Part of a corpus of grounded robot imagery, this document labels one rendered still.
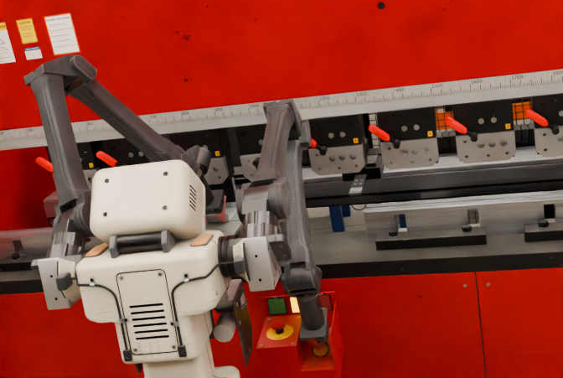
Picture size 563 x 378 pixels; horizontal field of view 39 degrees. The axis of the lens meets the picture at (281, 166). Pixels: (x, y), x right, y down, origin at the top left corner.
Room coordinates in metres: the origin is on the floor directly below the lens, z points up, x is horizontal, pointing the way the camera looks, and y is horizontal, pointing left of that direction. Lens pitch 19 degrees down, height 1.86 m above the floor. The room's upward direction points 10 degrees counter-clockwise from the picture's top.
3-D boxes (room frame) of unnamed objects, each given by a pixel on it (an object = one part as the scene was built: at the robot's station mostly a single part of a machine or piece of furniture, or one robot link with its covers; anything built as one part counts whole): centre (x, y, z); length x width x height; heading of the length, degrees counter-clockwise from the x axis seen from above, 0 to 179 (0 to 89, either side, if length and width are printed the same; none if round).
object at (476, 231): (2.00, -0.37, 0.89); 0.30 x 0.05 x 0.03; 74
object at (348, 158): (2.12, -0.16, 1.18); 0.15 x 0.09 x 0.17; 74
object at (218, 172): (2.23, 0.22, 1.18); 0.15 x 0.09 x 0.17; 74
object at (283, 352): (1.84, 0.03, 0.75); 0.20 x 0.16 x 0.18; 78
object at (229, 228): (2.08, 0.24, 1.00); 0.26 x 0.18 x 0.01; 164
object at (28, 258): (2.34, 0.79, 0.89); 0.30 x 0.05 x 0.03; 74
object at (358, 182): (2.28, -0.23, 1.01); 0.26 x 0.12 x 0.05; 164
